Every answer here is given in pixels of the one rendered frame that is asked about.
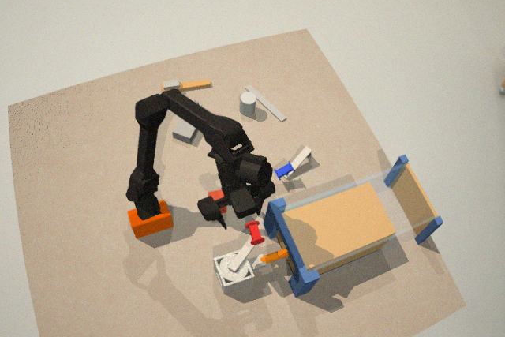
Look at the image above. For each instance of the clear-panelled rack with blue frame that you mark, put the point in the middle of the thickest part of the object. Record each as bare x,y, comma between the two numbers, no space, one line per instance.
349,224

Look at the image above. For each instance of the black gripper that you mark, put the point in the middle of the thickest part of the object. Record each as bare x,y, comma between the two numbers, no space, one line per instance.
209,208

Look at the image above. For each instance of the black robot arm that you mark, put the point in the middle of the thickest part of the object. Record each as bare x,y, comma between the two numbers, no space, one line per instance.
220,132

